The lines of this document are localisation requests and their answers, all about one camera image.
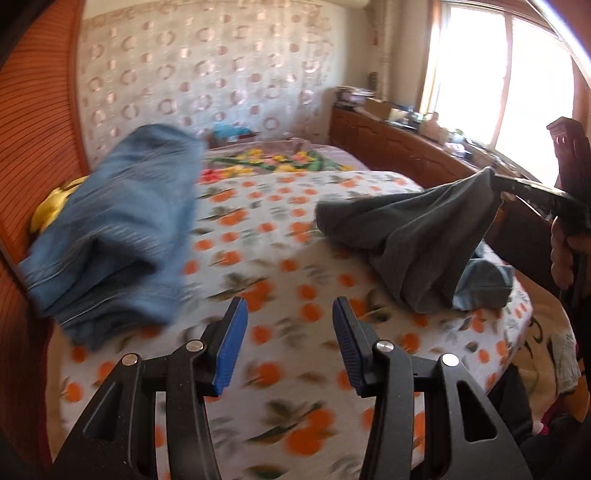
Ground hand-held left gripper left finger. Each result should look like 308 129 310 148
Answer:
51 296 250 480

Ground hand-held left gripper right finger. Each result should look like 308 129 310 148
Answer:
332 296 534 480

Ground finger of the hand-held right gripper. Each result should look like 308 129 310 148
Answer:
492 173 574 214

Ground grey blue pants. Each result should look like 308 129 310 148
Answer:
315 167 515 315

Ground person's right hand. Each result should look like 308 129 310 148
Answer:
551 222 584 290

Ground orange fruit print bed sheet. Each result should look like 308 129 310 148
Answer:
46 170 535 480

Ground beige blanket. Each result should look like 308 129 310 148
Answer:
507 272 583 418

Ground window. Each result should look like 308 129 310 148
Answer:
418 0 579 185

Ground wooden cabinet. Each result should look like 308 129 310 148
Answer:
329 104 555 259

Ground folded blue jeans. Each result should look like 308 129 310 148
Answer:
18 124 206 352

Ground cardboard box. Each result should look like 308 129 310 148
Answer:
365 98 398 120

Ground floral purple blanket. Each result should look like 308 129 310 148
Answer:
198 137 370 186

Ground stack of books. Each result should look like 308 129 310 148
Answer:
335 86 376 110

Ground blue toy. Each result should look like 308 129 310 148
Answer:
212 123 260 145

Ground yellow cloth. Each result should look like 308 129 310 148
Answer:
30 175 90 234

